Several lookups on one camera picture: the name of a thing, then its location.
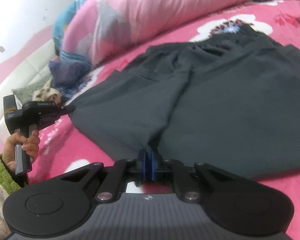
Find dark grey pants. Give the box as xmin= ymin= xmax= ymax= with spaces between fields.
xmin=68 ymin=25 xmax=300 ymax=183

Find pink floral blanket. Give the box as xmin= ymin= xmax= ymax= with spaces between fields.
xmin=0 ymin=0 xmax=300 ymax=240

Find green floral pillow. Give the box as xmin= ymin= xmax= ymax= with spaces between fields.
xmin=12 ymin=86 xmax=40 ymax=103

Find blue patterned quilt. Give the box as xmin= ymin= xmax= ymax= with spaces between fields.
xmin=52 ymin=0 xmax=90 ymax=63

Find blue grey cloth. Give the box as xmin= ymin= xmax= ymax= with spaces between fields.
xmin=49 ymin=60 xmax=93 ymax=98

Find beige cloth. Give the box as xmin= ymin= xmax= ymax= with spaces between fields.
xmin=32 ymin=80 xmax=62 ymax=103

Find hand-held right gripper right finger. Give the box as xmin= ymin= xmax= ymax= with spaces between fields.
xmin=150 ymin=149 xmax=238 ymax=203

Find pink white padded headboard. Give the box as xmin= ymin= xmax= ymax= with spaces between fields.
xmin=0 ymin=30 xmax=63 ymax=153

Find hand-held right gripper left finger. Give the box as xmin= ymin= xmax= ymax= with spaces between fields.
xmin=60 ymin=149 xmax=147 ymax=203

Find pink patterned quilt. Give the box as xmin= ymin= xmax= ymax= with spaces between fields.
xmin=61 ymin=0 xmax=298 ymax=68

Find person's left hand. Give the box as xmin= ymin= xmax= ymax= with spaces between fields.
xmin=2 ymin=129 xmax=40 ymax=167

